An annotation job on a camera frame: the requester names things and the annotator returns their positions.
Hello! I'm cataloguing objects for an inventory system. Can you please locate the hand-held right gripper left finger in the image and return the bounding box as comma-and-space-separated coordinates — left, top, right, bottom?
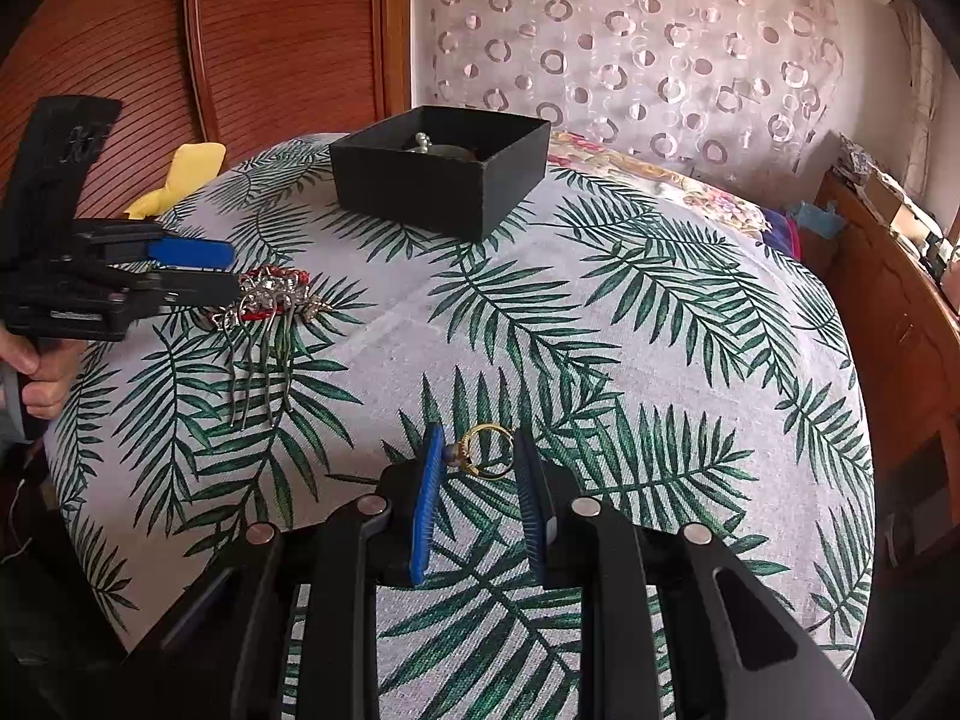
142, 424, 447, 720

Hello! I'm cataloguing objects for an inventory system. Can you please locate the person's left hand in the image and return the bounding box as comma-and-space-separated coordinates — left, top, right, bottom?
0, 331, 81, 422

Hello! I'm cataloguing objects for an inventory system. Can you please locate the patterned cloth pile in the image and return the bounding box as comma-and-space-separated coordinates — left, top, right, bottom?
836, 131, 890, 188

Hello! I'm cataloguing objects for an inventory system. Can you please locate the cardboard box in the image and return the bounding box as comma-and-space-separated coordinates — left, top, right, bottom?
862, 172, 942, 248

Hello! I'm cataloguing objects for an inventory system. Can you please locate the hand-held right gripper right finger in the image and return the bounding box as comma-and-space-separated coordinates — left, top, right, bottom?
512, 427, 877, 720

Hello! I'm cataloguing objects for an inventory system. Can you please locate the leaf print cloth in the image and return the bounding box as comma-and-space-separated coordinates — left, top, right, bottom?
45, 131, 880, 720

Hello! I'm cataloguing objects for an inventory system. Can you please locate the yellow plush toy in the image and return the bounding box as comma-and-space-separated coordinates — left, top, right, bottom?
122, 140, 227, 220

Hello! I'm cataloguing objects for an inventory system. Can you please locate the white cable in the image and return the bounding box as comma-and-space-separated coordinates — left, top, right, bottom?
0, 456, 32, 565

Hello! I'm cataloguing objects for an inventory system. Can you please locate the white wrapped pipe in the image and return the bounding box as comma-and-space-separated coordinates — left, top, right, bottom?
898, 6, 947, 192

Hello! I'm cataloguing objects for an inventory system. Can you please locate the light blue bag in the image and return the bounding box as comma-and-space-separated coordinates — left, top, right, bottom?
793, 199, 835, 242

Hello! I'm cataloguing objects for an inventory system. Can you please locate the floral blanket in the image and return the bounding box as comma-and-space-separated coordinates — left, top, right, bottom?
546, 130, 775, 242

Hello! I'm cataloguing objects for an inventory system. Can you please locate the gold ring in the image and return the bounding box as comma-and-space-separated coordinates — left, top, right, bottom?
448, 423, 520, 478

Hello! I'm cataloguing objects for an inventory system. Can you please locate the circle pattern curtain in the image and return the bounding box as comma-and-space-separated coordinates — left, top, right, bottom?
410, 0, 895, 190

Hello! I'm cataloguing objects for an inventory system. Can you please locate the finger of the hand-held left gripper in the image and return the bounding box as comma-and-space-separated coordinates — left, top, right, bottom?
73, 218, 234, 271
107, 270, 245, 317

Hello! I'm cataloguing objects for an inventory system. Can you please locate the silver hair comb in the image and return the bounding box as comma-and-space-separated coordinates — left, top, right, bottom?
199, 265, 336, 430

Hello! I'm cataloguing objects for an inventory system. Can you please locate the navy blanket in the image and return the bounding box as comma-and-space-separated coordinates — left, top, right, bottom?
756, 210, 805, 257

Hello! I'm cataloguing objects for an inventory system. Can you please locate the wooden cabinet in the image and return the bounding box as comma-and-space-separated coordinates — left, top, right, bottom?
812, 165, 960, 482

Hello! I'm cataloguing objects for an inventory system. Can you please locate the wooden wardrobe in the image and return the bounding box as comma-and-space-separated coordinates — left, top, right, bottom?
0, 0, 413, 242

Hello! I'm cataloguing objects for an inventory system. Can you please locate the black jewelry box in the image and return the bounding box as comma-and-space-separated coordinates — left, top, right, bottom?
328, 105, 553, 243

